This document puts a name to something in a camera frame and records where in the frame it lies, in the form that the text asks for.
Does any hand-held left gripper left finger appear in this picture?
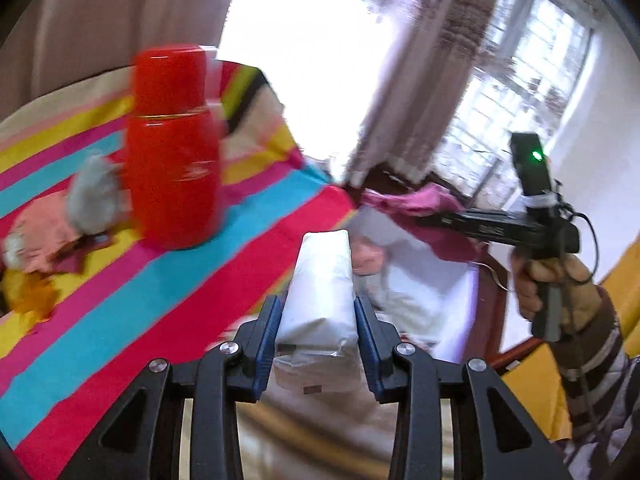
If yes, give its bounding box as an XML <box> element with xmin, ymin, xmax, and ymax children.
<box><xmin>60</xmin><ymin>294</ymin><xmax>283</xmax><ymax>480</ymax></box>

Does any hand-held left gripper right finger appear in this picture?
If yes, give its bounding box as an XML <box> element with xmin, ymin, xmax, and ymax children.
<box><xmin>353</xmin><ymin>296</ymin><xmax>573</xmax><ymax>480</ymax></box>

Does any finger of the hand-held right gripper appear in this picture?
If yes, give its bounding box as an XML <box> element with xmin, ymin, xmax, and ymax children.
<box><xmin>417</xmin><ymin>211</ymin><xmax>476</xmax><ymax>235</ymax></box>

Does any magenta knitted sock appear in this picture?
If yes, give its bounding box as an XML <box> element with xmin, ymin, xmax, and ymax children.
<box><xmin>360</xmin><ymin>183</ymin><xmax>468</xmax><ymax>217</ymax></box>
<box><xmin>50</xmin><ymin>232</ymin><xmax>118</xmax><ymax>275</ymax></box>

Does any pale purple box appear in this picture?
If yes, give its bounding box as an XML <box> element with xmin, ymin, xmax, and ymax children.
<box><xmin>345</xmin><ymin>205</ymin><xmax>506</xmax><ymax>366</ymax></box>

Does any white soft packet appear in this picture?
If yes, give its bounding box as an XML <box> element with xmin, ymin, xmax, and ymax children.
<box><xmin>272</xmin><ymin>229</ymin><xmax>362</xmax><ymax>395</ymax></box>

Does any person's right forearm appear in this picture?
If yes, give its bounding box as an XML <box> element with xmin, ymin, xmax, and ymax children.
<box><xmin>552</xmin><ymin>290</ymin><xmax>640</xmax><ymax>480</ymax></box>

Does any person's right hand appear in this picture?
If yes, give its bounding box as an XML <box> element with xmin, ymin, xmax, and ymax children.
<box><xmin>511</xmin><ymin>247</ymin><xmax>613</xmax><ymax>333</ymax></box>

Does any mauve patterned curtain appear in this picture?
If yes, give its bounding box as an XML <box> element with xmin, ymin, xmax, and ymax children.
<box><xmin>345</xmin><ymin>0</ymin><xmax>511</xmax><ymax>191</ymax></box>

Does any colourful striped tablecloth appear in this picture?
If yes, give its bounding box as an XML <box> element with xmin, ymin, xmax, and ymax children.
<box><xmin>0</xmin><ymin>57</ymin><xmax>358</xmax><ymax>480</ymax></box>

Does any glossy red jar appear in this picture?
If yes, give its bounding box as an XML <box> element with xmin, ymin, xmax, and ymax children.
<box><xmin>122</xmin><ymin>45</ymin><xmax>226</xmax><ymax>251</ymax></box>

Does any grey fuzzy sock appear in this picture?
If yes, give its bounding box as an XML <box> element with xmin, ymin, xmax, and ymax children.
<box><xmin>66</xmin><ymin>154</ymin><xmax>130</xmax><ymax>237</ymax></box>

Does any golden yellow item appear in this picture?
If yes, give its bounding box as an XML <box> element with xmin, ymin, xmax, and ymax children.
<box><xmin>0</xmin><ymin>267</ymin><xmax>60</xmax><ymax>322</ymax></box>

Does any pink knitted cloth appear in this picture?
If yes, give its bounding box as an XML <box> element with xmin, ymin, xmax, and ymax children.
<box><xmin>2</xmin><ymin>192</ymin><xmax>108</xmax><ymax>275</ymax></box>

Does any beige curtain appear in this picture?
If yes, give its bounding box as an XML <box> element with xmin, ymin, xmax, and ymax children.
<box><xmin>30</xmin><ymin>0</ymin><xmax>241</xmax><ymax>106</ymax></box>

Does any black cable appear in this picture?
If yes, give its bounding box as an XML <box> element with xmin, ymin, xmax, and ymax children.
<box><xmin>552</xmin><ymin>192</ymin><xmax>601</xmax><ymax>426</ymax></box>

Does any window with white frame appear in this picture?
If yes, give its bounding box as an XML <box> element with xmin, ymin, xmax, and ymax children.
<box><xmin>435</xmin><ymin>0</ymin><xmax>601</xmax><ymax>201</ymax></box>

